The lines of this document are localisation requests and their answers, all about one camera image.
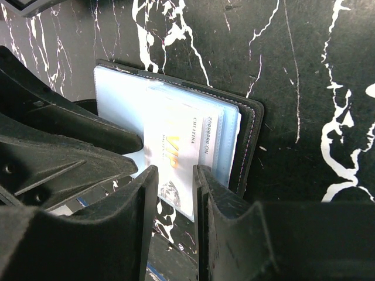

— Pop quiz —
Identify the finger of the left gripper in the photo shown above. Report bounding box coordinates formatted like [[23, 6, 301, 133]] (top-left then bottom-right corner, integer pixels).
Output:
[[1, 46, 143, 154], [1, 135, 138, 210]]

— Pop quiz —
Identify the left black tray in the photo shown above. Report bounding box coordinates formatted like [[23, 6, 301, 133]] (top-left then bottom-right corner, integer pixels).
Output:
[[1, 0, 65, 18]]

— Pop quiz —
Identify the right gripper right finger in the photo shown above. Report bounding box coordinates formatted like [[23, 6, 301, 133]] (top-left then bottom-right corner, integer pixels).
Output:
[[193, 165, 374, 280]]

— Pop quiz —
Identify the black leather card holder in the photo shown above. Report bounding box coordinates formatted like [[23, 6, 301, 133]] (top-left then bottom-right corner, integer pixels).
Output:
[[93, 58, 265, 197]]

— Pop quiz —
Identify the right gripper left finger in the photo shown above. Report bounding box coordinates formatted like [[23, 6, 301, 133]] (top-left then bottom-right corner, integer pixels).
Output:
[[1, 166, 158, 280]]

